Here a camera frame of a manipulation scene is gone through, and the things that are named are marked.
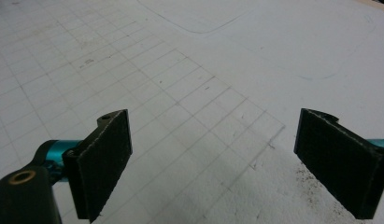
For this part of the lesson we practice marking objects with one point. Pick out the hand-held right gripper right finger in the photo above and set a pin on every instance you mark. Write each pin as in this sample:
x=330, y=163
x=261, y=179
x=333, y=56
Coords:
x=339, y=161

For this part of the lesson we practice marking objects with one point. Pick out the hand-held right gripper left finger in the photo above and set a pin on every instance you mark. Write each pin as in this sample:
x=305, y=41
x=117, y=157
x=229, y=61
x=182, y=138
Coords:
x=99, y=161

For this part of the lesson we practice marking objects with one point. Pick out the white foam mat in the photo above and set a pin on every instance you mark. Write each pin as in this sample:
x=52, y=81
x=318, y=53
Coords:
x=192, y=62

